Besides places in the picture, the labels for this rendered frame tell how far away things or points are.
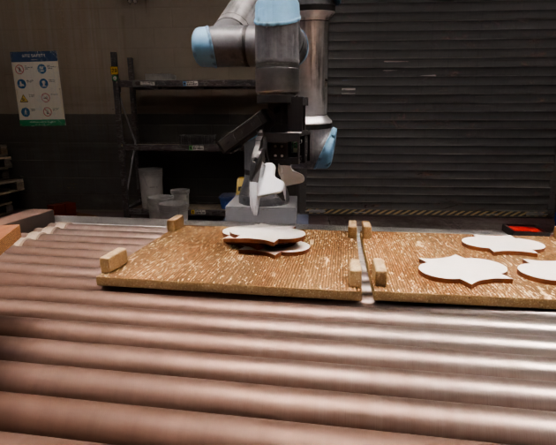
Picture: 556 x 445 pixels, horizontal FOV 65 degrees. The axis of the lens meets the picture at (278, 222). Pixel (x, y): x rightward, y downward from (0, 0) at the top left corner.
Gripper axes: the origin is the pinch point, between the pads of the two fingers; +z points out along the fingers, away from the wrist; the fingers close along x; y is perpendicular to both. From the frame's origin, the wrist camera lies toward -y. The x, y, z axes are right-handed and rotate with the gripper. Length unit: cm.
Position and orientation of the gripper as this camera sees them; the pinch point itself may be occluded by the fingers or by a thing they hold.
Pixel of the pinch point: (266, 207)
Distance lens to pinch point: 80.3
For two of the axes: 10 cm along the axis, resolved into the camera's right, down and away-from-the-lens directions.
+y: 9.4, 0.8, -3.3
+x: 3.3, -2.2, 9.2
